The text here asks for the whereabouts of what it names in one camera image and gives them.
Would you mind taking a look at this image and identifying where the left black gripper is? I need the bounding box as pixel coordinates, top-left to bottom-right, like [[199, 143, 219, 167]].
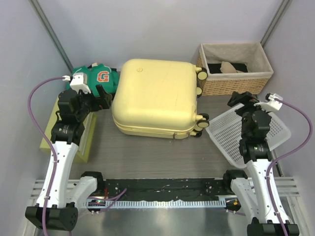
[[76, 85, 111, 121]]

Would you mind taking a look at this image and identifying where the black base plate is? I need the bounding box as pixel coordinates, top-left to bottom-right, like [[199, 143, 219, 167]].
[[92, 178, 234, 202]]

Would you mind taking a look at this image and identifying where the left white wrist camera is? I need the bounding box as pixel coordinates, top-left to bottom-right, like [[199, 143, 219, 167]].
[[62, 72, 91, 94]]

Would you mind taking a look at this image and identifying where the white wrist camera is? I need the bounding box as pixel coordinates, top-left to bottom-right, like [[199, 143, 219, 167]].
[[254, 93, 283, 113], [62, 72, 91, 94]]

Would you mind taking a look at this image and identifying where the white plastic mesh basket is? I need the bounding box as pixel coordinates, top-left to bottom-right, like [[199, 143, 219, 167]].
[[206, 104, 291, 169]]

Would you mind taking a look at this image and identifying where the white slotted cable duct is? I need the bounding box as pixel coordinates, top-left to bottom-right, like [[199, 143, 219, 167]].
[[82, 199, 227, 209]]

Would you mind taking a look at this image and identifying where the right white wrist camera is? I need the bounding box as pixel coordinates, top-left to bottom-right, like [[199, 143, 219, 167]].
[[254, 93, 283, 113]]

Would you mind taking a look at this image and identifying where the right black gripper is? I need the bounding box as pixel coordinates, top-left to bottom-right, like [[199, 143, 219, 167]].
[[228, 91, 272, 138]]

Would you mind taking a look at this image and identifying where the beige cloth in basket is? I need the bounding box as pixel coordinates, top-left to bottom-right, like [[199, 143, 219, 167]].
[[220, 61, 246, 74]]

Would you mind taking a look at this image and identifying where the yellow-green drawer box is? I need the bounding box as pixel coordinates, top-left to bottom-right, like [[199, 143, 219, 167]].
[[44, 98, 97, 164]]

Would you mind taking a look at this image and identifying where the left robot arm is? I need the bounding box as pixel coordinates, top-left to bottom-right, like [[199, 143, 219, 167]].
[[25, 85, 112, 235]]

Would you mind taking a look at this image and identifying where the wicker basket with liner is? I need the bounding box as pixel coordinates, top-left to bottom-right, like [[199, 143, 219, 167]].
[[196, 42, 274, 95]]

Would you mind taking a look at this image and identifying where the aluminium rail frame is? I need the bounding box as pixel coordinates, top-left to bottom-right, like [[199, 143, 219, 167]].
[[23, 178, 302, 236]]

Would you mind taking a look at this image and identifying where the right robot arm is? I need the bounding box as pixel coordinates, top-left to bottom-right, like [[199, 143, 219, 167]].
[[222, 91, 300, 236]]

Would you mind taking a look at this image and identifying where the yellow hard-shell suitcase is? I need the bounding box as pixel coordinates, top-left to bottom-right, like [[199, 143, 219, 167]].
[[112, 59, 209, 139]]

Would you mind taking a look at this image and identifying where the green jersey with G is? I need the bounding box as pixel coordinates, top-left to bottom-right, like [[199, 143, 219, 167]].
[[72, 63, 119, 97]]

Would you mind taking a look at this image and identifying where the black cloth in basket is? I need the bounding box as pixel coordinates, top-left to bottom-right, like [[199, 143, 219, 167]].
[[208, 63, 248, 74]]

